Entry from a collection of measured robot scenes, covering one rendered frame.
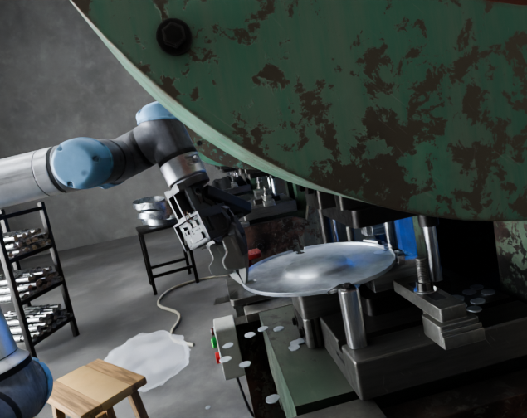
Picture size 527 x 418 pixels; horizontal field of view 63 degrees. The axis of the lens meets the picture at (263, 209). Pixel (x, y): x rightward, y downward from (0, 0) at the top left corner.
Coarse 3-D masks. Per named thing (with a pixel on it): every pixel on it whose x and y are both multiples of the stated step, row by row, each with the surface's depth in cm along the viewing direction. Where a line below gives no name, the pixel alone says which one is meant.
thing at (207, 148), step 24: (240, 168) 208; (264, 192) 250; (288, 192) 272; (264, 216) 237; (288, 216) 238; (312, 216) 236; (264, 240) 235; (288, 240) 236; (312, 240) 238; (360, 240) 240; (240, 312) 238
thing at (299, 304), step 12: (228, 288) 79; (240, 288) 77; (240, 300) 72; (252, 300) 72; (300, 300) 76; (312, 300) 76; (324, 300) 76; (336, 300) 77; (300, 312) 77; (312, 312) 76; (324, 312) 76; (336, 312) 77; (300, 324) 80; (312, 324) 76; (300, 336) 78; (312, 336) 77
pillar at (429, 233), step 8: (424, 232) 74; (432, 232) 73; (424, 240) 74; (432, 240) 73; (432, 248) 74; (432, 256) 74; (432, 264) 74; (440, 264) 74; (432, 272) 74; (440, 272) 74; (432, 280) 75; (440, 280) 74
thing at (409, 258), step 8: (392, 248) 84; (408, 256) 77; (416, 256) 76; (408, 264) 75; (392, 272) 75; (400, 272) 75; (408, 272) 75; (416, 272) 75; (376, 280) 75; (384, 280) 75; (392, 280) 75; (376, 288) 75; (384, 288) 75; (392, 288) 75
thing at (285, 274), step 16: (272, 256) 92; (288, 256) 92; (304, 256) 89; (320, 256) 85; (336, 256) 82; (352, 256) 83; (368, 256) 81; (384, 256) 79; (256, 272) 84; (272, 272) 82; (288, 272) 79; (304, 272) 77; (320, 272) 75; (336, 272) 75; (352, 272) 73; (368, 272) 72; (384, 272) 70; (256, 288) 75; (272, 288) 73; (288, 288) 72; (304, 288) 70; (320, 288) 69
